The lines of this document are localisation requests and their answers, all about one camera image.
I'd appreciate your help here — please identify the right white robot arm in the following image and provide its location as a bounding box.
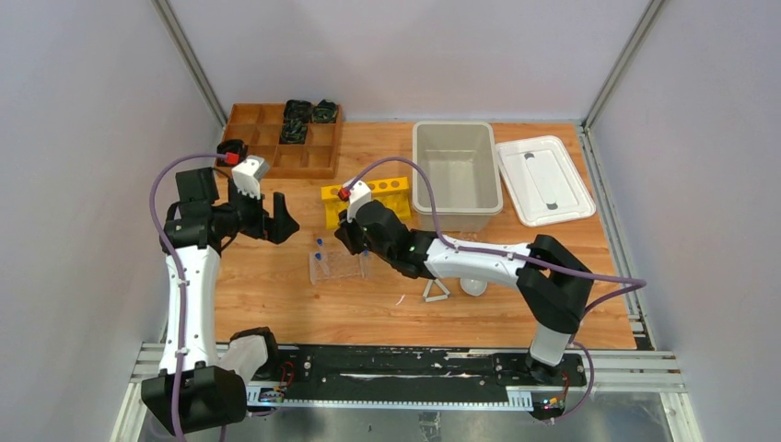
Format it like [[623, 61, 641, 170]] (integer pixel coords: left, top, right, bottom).
[[334, 201, 593, 385]]

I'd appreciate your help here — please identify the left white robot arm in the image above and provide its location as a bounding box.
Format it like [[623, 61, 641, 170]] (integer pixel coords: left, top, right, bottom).
[[141, 166, 299, 441]]

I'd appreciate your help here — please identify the clear plastic tube rack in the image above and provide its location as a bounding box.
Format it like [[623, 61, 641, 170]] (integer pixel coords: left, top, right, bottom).
[[309, 250, 364, 285]]

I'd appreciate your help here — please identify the yellow test tube rack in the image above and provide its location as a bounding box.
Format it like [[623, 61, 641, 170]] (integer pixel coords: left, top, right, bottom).
[[321, 177, 412, 229]]

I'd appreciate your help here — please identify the white clay triangle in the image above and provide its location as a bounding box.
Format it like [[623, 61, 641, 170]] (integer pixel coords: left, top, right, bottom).
[[423, 279, 450, 303]]

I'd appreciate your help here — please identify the wooden compartment tray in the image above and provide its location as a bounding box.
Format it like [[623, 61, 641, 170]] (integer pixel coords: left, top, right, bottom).
[[223, 99, 344, 180]]

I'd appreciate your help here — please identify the white porcelain dish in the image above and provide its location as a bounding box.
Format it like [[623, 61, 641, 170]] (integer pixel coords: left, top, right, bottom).
[[460, 278, 488, 297]]

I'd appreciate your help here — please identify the grey plastic bin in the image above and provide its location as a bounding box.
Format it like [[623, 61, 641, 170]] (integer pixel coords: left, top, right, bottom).
[[412, 121, 503, 233]]

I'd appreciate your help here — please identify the white plastic bin lid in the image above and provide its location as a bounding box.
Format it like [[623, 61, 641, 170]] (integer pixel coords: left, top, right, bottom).
[[495, 135, 596, 227]]

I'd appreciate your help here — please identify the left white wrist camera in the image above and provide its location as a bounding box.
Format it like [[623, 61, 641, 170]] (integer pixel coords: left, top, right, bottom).
[[231, 156, 271, 200]]

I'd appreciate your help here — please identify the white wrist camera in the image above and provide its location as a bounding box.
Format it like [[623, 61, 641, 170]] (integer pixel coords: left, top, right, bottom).
[[231, 156, 271, 200], [346, 180, 373, 222]]

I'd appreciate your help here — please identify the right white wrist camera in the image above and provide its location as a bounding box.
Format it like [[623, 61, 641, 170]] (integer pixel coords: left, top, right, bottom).
[[346, 180, 373, 222]]

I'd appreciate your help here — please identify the black cable bundle outside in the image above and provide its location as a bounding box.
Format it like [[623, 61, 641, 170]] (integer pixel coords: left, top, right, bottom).
[[216, 139, 249, 161]]

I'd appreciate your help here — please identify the black cable bundle lower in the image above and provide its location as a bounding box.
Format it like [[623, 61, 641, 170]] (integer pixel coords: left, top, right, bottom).
[[279, 119, 309, 145]]

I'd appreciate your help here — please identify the black cable bundle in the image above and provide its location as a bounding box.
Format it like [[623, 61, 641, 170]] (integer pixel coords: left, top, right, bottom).
[[283, 99, 314, 122], [279, 119, 309, 145], [311, 99, 340, 124]]

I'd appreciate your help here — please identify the black cable bundle left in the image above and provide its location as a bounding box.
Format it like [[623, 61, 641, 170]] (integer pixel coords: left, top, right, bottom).
[[283, 99, 314, 122]]

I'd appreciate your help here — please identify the black cable bundle right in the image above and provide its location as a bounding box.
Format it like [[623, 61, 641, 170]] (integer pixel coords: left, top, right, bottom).
[[311, 99, 340, 124]]

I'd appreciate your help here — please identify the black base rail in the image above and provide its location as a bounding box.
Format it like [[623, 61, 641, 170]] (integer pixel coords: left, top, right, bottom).
[[207, 341, 590, 422]]

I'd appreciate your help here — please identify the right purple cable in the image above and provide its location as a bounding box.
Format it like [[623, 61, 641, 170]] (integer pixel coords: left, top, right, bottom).
[[337, 157, 648, 425]]

